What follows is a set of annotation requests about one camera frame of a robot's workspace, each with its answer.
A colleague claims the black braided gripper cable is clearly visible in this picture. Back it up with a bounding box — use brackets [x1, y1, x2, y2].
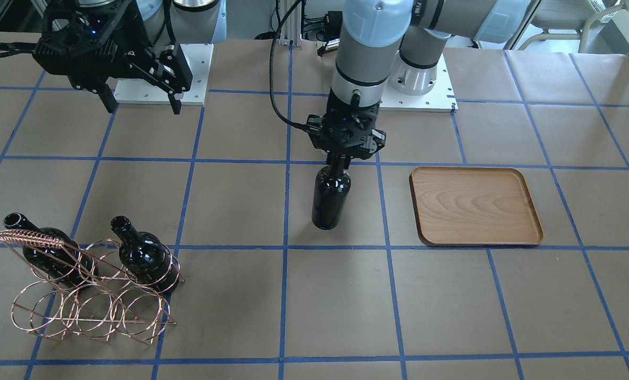
[270, 0, 311, 130]

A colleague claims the copper wire bottle basket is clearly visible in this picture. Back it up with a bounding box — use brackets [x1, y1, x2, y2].
[0, 229, 177, 345]

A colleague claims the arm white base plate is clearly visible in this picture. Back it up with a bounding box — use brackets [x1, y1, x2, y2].
[113, 44, 215, 106]
[380, 54, 459, 112]

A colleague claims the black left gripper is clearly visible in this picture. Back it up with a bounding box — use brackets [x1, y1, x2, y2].
[306, 100, 386, 170]

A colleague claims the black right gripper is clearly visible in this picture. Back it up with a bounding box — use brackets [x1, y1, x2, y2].
[32, 1, 186, 115]

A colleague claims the wooden tray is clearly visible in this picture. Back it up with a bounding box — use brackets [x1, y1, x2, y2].
[409, 166, 544, 247]

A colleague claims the dark wine bottle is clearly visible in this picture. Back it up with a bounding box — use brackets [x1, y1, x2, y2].
[110, 216, 180, 295]
[3, 213, 92, 287]
[311, 164, 351, 230]

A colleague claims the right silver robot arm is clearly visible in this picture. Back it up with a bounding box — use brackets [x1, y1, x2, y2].
[32, 1, 227, 115]

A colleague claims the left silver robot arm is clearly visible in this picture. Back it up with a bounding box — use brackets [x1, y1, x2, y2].
[304, 1, 529, 174]

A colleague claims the beige chair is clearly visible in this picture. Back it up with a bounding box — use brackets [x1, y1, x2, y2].
[517, 1, 629, 53]

